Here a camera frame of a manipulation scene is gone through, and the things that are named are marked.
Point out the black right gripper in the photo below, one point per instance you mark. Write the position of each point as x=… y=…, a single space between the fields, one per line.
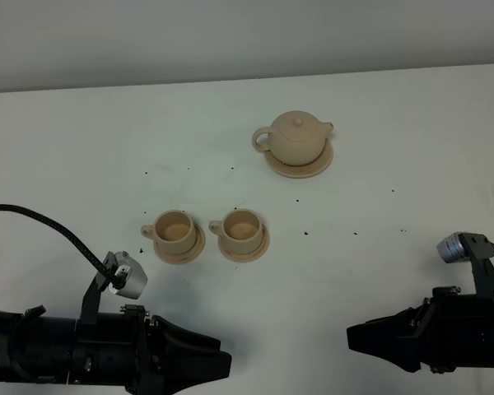
x=446 y=332

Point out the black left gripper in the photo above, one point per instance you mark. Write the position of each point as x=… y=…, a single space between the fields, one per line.
x=113 y=351

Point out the beige teapot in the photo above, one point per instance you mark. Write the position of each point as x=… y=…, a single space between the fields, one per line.
x=294 y=138

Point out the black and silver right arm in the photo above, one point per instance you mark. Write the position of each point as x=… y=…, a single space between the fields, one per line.
x=446 y=332

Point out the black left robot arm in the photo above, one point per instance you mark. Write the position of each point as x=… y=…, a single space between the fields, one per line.
x=38 y=349

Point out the beige teapot saucer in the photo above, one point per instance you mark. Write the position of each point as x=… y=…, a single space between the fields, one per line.
x=311 y=169

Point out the left beige cup saucer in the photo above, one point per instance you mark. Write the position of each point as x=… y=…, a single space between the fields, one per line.
x=186 y=257

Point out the beige cup saucer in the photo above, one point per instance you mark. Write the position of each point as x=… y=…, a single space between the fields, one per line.
x=186 y=257
x=247 y=257

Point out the right beige cup saucer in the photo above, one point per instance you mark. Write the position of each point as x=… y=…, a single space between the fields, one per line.
x=247 y=257

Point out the left beige teacup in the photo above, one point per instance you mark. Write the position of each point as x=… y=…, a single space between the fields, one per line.
x=173 y=232

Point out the beige teacup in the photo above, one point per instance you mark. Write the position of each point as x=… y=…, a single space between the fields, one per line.
x=239 y=232
x=173 y=232

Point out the right beige teacup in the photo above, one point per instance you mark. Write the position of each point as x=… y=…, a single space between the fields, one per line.
x=239 y=232

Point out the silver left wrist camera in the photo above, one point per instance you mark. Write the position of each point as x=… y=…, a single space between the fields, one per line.
x=122 y=275

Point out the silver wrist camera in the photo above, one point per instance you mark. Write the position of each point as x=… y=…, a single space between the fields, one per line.
x=122 y=275
x=478 y=250

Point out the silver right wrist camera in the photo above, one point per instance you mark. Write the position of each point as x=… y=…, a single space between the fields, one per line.
x=478 y=250

